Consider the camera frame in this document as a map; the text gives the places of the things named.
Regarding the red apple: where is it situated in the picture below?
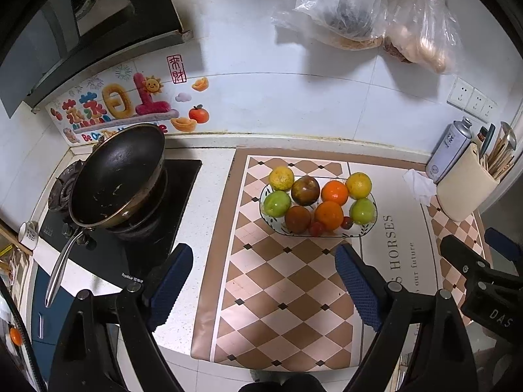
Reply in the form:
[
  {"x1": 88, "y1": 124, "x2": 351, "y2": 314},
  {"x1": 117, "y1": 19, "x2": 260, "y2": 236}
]
[{"x1": 291, "y1": 175, "x2": 320, "y2": 207}]

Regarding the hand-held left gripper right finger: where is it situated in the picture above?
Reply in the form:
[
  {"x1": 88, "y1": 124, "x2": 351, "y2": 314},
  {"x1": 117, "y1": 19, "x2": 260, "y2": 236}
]
[{"x1": 335, "y1": 244, "x2": 479, "y2": 392}]

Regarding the yellow citrus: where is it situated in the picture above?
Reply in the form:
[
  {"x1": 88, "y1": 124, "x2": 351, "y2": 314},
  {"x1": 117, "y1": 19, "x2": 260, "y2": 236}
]
[
  {"x1": 346, "y1": 172, "x2": 373, "y2": 199},
  {"x1": 268, "y1": 166, "x2": 295, "y2": 192}
]

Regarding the floral glass plate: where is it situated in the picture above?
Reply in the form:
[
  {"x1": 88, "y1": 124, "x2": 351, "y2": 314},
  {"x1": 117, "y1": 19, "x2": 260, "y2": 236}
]
[{"x1": 259, "y1": 180, "x2": 379, "y2": 237}]

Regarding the bright orange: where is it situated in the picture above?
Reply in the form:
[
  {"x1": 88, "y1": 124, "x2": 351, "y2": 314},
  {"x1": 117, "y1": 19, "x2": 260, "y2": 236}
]
[
  {"x1": 314, "y1": 201, "x2": 345, "y2": 231},
  {"x1": 321, "y1": 180, "x2": 350, "y2": 206}
]

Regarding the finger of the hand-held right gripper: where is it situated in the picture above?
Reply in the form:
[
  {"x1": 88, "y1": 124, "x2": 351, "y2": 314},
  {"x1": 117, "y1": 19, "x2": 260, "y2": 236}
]
[
  {"x1": 485, "y1": 228, "x2": 523, "y2": 264},
  {"x1": 440, "y1": 235, "x2": 497, "y2": 290}
]

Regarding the metal ladle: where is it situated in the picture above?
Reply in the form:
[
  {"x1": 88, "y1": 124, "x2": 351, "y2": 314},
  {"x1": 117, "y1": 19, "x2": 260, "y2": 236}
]
[{"x1": 499, "y1": 121, "x2": 517, "y2": 152}]

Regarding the blue cabinet front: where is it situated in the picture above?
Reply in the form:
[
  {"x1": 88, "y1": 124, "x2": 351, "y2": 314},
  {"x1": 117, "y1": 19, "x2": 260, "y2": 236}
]
[{"x1": 30, "y1": 263, "x2": 123, "y2": 341}]

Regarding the grey spray can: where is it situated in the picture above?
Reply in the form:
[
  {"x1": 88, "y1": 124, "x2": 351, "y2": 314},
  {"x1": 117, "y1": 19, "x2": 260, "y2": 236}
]
[{"x1": 426, "y1": 117, "x2": 473, "y2": 184}]

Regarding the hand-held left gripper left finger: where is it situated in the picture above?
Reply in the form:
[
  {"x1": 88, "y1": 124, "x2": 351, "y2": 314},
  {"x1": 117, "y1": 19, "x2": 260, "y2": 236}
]
[{"x1": 48, "y1": 243, "x2": 194, "y2": 392}]

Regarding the green round fruit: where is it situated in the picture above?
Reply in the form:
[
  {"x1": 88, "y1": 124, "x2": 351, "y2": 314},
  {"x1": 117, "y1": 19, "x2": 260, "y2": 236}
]
[
  {"x1": 350, "y1": 198, "x2": 377, "y2": 225},
  {"x1": 262, "y1": 190, "x2": 292, "y2": 218}
]

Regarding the black gas stove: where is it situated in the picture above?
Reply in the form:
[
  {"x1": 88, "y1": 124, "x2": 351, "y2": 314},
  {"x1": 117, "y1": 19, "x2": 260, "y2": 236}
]
[{"x1": 39, "y1": 159, "x2": 203, "y2": 290}]

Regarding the black range hood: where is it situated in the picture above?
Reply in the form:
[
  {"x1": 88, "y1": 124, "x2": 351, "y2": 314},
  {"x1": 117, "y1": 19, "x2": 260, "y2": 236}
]
[{"x1": 0, "y1": 0, "x2": 193, "y2": 119}]

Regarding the clear bag with dark contents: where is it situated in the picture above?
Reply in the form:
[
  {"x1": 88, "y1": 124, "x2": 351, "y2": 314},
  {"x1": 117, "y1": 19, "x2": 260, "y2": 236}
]
[{"x1": 272, "y1": 0, "x2": 389, "y2": 50}]

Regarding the bundle of wooden chopsticks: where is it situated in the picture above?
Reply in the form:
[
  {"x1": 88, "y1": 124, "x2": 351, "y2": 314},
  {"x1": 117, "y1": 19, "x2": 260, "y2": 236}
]
[{"x1": 482, "y1": 135, "x2": 517, "y2": 180}]

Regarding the person's dark clothing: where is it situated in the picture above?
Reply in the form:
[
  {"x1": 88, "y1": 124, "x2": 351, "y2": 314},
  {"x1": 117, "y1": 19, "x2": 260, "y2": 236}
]
[{"x1": 238, "y1": 373, "x2": 323, "y2": 392}]

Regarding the white wall socket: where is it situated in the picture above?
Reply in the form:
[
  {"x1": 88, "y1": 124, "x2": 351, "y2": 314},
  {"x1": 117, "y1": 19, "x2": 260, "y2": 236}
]
[
  {"x1": 480, "y1": 100, "x2": 499, "y2": 123},
  {"x1": 466, "y1": 88, "x2": 488, "y2": 116},
  {"x1": 447, "y1": 77, "x2": 475, "y2": 109}
]

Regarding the white crumpled tissue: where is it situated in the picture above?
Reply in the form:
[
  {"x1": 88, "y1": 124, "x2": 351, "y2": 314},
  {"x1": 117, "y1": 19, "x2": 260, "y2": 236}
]
[{"x1": 402, "y1": 169, "x2": 439, "y2": 205}]

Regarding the small dark orange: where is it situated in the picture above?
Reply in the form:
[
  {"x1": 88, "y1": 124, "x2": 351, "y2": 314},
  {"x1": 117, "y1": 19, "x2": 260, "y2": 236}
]
[{"x1": 284, "y1": 205, "x2": 312, "y2": 233}]

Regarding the colourful wall sticker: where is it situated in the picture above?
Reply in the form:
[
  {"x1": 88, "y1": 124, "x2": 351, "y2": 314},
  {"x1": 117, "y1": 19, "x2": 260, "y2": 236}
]
[{"x1": 45, "y1": 54, "x2": 211, "y2": 144}]

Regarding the checkered counter mat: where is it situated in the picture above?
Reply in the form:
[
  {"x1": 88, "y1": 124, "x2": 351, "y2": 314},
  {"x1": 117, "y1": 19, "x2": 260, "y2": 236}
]
[{"x1": 190, "y1": 148, "x2": 493, "y2": 372}]

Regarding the dark utensil handle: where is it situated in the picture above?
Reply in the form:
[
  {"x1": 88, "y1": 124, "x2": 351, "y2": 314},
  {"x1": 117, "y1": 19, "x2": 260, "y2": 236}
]
[{"x1": 478, "y1": 123, "x2": 496, "y2": 160}]

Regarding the clear bag with pale contents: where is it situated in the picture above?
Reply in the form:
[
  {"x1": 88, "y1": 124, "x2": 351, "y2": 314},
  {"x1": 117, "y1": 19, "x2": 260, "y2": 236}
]
[{"x1": 382, "y1": 0, "x2": 462, "y2": 75}]

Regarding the black wok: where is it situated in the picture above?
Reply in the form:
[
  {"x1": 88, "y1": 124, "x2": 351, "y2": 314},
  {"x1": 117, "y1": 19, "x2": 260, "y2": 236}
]
[{"x1": 44, "y1": 122, "x2": 168, "y2": 309}]

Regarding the white cup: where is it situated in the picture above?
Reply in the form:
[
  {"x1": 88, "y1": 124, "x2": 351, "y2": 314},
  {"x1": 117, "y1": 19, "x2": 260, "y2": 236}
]
[{"x1": 17, "y1": 220, "x2": 40, "y2": 251}]

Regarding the cream utensil holder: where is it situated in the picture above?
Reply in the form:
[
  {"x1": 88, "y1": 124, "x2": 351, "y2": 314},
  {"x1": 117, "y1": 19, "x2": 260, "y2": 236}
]
[{"x1": 436, "y1": 143, "x2": 501, "y2": 222}]

